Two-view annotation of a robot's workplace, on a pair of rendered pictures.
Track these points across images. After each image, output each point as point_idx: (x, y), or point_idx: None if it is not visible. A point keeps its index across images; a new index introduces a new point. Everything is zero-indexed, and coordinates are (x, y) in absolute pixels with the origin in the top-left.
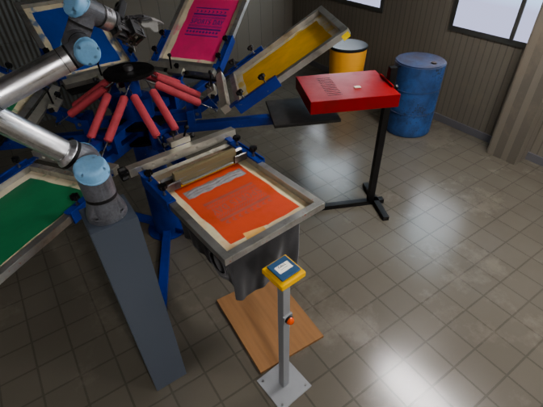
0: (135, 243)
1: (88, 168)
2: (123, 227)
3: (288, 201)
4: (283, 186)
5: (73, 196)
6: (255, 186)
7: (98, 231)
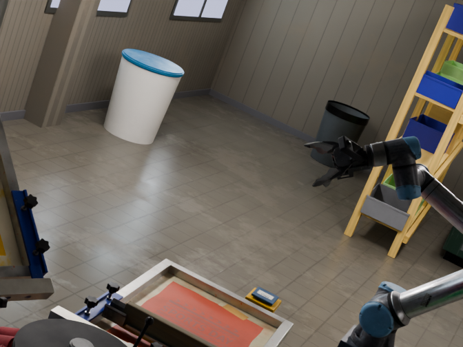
0: None
1: (401, 288)
2: None
3: (169, 288)
4: (145, 289)
5: None
6: (158, 310)
7: None
